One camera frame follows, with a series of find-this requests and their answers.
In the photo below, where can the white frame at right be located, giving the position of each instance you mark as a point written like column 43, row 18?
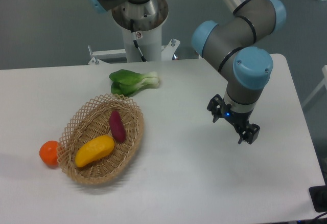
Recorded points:
column 316, row 93

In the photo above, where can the woven wicker basket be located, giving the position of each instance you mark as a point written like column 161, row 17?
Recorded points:
column 91, row 121

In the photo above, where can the black device at edge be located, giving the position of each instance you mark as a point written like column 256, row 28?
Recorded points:
column 318, row 198

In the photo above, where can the yellow mango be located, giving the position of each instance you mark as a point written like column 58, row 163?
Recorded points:
column 94, row 150

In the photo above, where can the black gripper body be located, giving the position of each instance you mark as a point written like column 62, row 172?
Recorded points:
column 240, row 121

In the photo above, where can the orange tangerine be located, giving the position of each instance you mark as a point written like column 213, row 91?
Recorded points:
column 48, row 153

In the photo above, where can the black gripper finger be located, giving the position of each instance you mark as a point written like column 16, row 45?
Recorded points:
column 214, row 106
column 249, row 134

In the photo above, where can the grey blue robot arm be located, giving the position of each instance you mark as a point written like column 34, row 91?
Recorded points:
column 229, row 49

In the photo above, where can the white metal base bracket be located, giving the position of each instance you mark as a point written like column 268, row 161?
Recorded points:
column 111, row 56

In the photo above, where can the green bok choy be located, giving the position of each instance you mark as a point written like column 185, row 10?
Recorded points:
column 128, row 83

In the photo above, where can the purple sweet potato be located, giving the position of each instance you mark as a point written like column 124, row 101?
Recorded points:
column 116, row 127

